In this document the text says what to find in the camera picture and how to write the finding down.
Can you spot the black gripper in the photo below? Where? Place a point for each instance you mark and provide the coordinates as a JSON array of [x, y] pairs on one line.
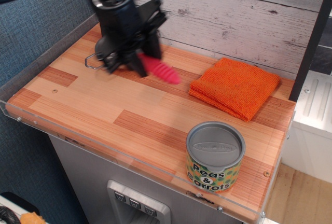
[[134, 27]]

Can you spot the red handled metal spoon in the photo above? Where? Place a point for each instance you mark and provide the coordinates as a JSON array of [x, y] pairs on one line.
[[160, 69]]

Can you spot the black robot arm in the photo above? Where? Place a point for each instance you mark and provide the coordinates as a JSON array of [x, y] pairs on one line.
[[127, 28]]

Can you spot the orange folded rag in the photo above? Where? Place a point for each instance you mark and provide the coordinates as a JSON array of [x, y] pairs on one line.
[[234, 87]]

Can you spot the peas and carrots can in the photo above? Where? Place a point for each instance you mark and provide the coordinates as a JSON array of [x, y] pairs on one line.
[[214, 152]]

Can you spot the clear acrylic edge guard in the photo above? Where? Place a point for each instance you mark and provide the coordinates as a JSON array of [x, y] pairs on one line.
[[142, 123]]

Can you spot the grey toy fridge cabinet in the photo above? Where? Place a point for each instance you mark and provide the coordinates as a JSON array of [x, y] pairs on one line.
[[89, 173]]

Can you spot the silver ice dispenser panel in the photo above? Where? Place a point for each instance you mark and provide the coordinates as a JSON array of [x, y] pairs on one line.
[[131, 206]]

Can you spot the white toy sink unit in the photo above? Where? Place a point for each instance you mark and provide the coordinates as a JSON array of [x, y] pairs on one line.
[[308, 144]]

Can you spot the orange object bottom corner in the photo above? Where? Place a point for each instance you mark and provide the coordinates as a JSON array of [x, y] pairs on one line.
[[31, 218]]

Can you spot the steel bowl with handles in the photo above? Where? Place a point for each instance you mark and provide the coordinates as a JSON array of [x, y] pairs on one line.
[[106, 50]]

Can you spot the dark vertical post right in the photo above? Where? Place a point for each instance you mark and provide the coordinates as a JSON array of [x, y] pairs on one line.
[[315, 37]]

